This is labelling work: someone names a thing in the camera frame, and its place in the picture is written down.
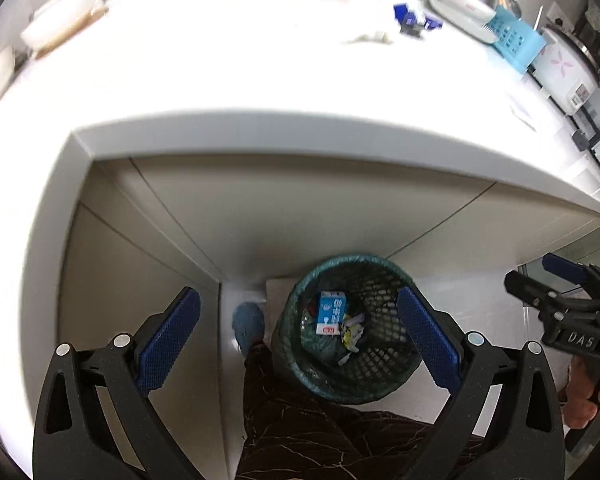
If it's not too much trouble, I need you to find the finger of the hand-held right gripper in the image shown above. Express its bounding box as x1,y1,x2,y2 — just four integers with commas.
504,270,588,318
541,253,600,306

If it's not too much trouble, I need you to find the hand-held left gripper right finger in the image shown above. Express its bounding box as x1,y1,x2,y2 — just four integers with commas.
397,287,566,480

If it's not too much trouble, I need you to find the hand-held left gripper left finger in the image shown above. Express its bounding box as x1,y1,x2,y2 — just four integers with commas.
32,286,202,480

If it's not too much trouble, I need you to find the dark mesh trash bin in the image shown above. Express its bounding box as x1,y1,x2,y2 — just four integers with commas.
271,254,424,405

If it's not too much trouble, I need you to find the yellow snack wrapper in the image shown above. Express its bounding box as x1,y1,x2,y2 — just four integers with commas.
339,312,367,357

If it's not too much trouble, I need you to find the blue and white milk carton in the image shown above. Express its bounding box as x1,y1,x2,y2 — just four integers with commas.
314,290,349,336

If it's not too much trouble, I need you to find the dark blue snack packet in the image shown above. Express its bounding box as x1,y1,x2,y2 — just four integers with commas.
392,2,444,37

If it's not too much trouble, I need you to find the person's right hand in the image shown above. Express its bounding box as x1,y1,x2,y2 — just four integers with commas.
564,359,600,426

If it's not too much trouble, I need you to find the blue slipper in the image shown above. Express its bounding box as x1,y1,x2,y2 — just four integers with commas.
232,302,266,357

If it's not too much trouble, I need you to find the green bin liner bag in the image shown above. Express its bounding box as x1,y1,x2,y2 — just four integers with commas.
271,254,424,405

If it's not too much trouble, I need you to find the person's dark patterned trouser leg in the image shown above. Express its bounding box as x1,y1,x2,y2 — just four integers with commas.
234,342,483,480

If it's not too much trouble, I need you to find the white floral rice cooker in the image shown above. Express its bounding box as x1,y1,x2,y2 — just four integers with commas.
529,26,600,117

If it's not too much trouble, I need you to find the blue plastic utensil holder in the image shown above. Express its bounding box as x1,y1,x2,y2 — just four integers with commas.
489,4,549,74

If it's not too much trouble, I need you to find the white bowl with pink rim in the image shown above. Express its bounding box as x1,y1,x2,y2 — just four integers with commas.
432,0,497,25

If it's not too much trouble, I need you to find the white ceramic bowl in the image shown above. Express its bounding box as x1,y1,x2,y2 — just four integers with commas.
19,0,98,51

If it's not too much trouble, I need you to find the wall socket with black plug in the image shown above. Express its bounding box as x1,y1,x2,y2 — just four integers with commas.
544,2,572,29

